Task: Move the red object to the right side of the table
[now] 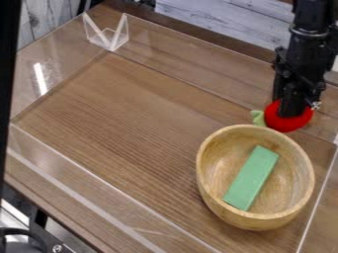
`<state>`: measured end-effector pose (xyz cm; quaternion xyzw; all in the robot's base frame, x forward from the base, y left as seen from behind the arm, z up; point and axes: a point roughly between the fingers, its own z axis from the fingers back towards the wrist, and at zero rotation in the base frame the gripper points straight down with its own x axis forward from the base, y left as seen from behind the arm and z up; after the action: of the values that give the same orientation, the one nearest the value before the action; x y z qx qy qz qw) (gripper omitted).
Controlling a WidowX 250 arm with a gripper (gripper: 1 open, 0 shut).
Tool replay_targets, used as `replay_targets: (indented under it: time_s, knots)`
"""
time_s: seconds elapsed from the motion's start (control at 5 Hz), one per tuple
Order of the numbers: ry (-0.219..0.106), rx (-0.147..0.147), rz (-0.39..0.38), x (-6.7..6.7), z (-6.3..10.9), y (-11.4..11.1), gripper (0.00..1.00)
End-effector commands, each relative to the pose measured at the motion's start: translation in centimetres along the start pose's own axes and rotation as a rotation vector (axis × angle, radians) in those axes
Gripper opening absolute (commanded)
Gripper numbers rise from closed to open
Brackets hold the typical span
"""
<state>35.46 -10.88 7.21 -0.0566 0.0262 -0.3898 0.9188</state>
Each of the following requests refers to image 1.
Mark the red plush strawberry toy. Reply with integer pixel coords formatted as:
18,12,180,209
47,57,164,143
249,100,313,132

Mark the clear acrylic corner bracket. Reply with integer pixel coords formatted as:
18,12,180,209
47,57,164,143
81,13,129,52

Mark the black metal table frame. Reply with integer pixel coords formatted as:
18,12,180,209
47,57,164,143
0,184,97,253

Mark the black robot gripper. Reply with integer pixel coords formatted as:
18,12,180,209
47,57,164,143
272,45,328,118

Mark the green rectangular block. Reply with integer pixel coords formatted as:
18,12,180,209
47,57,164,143
221,145,280,211

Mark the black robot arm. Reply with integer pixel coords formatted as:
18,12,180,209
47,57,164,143
272,0,338,118

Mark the wooden bowl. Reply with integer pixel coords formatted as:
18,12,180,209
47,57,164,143
194,125,315,231

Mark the black cable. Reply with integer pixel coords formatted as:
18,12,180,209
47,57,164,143
0,226,47,253

